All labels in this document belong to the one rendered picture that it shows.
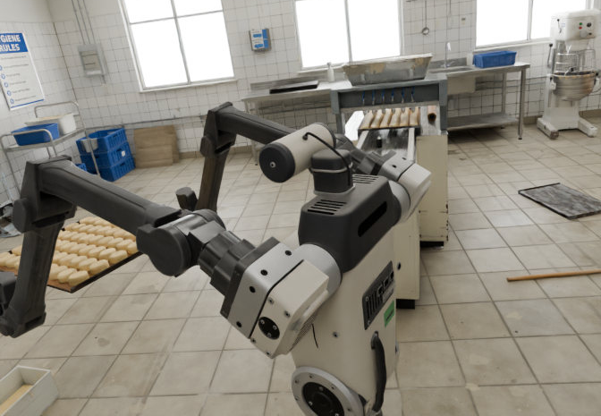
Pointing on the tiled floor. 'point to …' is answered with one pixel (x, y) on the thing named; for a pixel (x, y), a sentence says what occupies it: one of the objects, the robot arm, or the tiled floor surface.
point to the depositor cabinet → (432, 234)
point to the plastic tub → (27, 392)
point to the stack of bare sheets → (563, 200)
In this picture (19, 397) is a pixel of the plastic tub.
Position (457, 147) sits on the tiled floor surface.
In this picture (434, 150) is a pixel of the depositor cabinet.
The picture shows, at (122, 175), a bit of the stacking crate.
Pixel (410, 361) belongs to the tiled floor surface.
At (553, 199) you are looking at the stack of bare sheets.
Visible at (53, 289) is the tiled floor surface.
